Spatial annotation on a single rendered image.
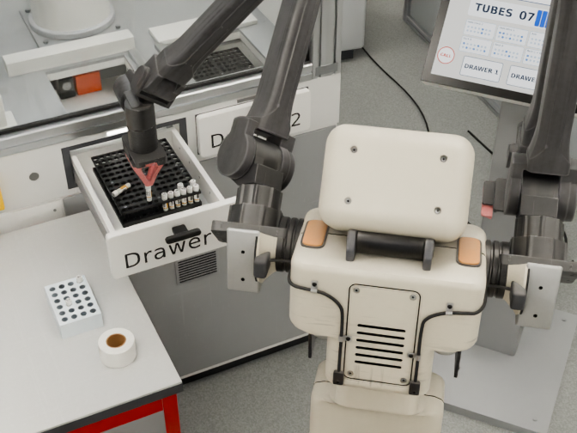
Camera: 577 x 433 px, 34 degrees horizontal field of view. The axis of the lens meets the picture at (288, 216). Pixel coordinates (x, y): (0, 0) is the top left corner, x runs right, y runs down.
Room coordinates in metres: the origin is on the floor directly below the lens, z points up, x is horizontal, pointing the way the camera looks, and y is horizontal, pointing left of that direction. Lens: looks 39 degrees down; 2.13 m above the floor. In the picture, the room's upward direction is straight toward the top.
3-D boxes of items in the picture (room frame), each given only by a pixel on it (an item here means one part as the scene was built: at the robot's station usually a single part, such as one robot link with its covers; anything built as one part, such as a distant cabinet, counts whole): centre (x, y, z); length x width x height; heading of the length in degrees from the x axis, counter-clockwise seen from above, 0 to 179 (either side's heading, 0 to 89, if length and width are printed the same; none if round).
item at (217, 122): (1.91, 0.08, 0.87); 0.29 x 0.02 x 0.11; 116
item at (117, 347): (1.27, 0.33, 0.78); 0.07 x 0.07 x 0.04
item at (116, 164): (1.67, 0.31, 0.87); 0.22 x 0.18 x 0.06; 26
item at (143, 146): (1.57, 0.29, 1.07); 0.10 x 0.07 x 0.07; 24
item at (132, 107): (1.57, 0.29, 1.13); 0.07 x 0.06 x 0.07; 22
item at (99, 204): (1.68, 0.32, 0.86); 0.40 x 0.26 x 0.06; 26
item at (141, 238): (1.49, 0.23, 0.87); 0.29 x 0.02 x 0.11; 116
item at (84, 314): (1.38, 0.43, 0.78); 0.12 x 0.08 x 0.04; 25
